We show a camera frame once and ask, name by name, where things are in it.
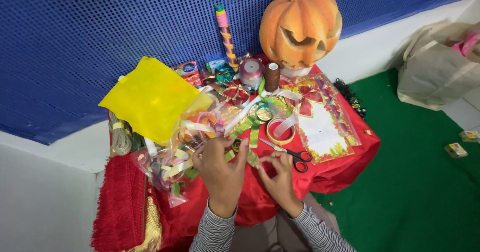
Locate person's right hand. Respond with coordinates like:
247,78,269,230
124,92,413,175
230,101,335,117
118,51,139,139
256,150,303,212

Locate person's left hand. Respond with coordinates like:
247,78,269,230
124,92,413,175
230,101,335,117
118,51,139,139
191,137,250,210

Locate green gold ribbon strip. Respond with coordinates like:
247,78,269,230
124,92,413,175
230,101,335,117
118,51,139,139
245,150,262,168

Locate clear bag of ribbons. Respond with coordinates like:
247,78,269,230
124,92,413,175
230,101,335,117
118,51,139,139
130,102,227,209

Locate person's grey trousers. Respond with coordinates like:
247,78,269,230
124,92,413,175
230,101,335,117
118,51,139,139
229,192,341,252

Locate yellow tape roll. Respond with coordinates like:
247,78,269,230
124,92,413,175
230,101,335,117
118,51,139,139
266,117,296,146

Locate green gold glitter ribbon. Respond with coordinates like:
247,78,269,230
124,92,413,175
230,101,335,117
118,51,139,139
229,115,261,149

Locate red satin tablecloth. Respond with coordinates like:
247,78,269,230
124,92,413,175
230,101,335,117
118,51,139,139
98,53,382,252

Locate clear packet with leaf card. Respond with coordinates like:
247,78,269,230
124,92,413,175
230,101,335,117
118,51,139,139
282,73,362,164

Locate green ribbon roll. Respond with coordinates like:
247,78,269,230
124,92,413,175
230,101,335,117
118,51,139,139
248,78,289,126

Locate red bow with gold edge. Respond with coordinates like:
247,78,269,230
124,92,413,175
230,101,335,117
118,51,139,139
218,83,251,106

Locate gold fringe trim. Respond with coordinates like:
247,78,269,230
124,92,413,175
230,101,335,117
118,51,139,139
127,196,163,252

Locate teal ribbon roll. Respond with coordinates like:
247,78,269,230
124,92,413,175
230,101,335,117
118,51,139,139
214,64,237,84

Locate yellow plastic sheet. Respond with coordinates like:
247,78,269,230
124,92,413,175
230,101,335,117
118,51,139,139
98,56,214,146

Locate red fringe trim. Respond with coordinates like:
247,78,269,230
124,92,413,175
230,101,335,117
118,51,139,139
90,154,148,252

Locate colourful craft packet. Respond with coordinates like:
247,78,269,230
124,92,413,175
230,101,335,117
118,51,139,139
170,60,203,88

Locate lilac ribbon spool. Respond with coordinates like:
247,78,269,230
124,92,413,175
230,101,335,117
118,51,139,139
239,58,265,90

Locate brown thread spool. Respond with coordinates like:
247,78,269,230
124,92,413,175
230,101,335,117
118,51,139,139
264,62,281,93

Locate blue craft packet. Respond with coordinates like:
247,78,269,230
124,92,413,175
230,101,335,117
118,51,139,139
205,58,229,75

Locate black curly garland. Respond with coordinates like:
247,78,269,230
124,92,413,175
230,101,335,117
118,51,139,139
333,78,367,120

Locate stick wrapped in pink ribbon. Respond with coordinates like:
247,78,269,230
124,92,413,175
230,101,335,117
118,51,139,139
215,4,239,73

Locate orange carved pumpkin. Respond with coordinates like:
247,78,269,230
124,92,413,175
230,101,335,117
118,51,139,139
259,0,343,71

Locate small yellow box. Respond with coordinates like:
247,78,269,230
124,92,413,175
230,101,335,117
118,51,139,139
444,143,469,159

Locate beige paper bag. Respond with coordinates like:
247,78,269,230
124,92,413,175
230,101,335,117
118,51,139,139
397,21,480,112

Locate small clear wrapped box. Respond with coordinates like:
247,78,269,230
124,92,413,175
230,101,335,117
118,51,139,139
458,130,480,143

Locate red handled scissors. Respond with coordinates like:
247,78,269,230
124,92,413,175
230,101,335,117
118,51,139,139
259,138,313,173

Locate coil of beige cord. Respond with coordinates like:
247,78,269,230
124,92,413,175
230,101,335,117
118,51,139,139
108,110,133,157

